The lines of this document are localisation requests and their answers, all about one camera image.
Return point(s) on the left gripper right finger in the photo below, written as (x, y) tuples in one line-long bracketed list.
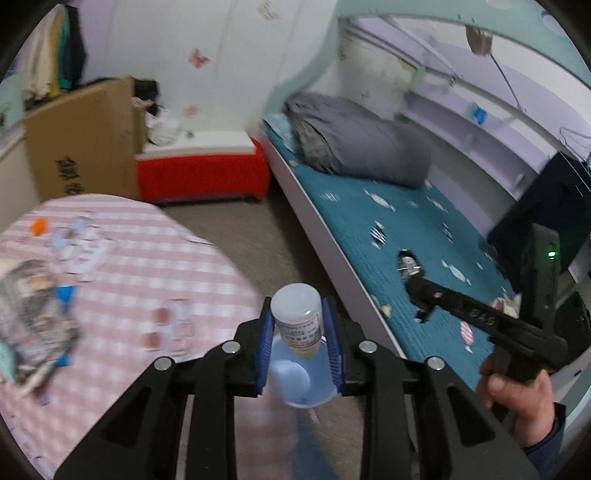
[(421, 420)]

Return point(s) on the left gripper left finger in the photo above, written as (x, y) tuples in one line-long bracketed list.
[(139, 436)]

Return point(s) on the white plastic pill bottle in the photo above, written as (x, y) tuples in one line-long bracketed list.
[(297, 312)]

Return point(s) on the newspaper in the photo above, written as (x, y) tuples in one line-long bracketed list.
[(38, 325)]

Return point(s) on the orange bottle cap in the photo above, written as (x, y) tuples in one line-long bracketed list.
[(39, 226)]

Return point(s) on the right human hand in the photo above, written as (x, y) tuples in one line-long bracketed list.
[(532, 403)]

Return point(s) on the black monitor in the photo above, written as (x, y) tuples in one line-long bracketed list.
[(559, 199)]

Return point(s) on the pink checkered tablecloth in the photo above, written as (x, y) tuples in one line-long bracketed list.
[(145, 287)]

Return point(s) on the teal patterned bed sheet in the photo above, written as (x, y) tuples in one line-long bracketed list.
[(358, 227)]

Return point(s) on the red white storage bench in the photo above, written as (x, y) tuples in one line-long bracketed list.
[(208, 165)]

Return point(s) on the grey folded blanket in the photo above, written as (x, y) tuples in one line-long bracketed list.
[(338, 136)]

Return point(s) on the brown cardboard box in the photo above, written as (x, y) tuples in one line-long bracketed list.
[(84, 142)]

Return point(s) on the hanging clothes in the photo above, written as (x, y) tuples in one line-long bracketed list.
[(54, 56)]

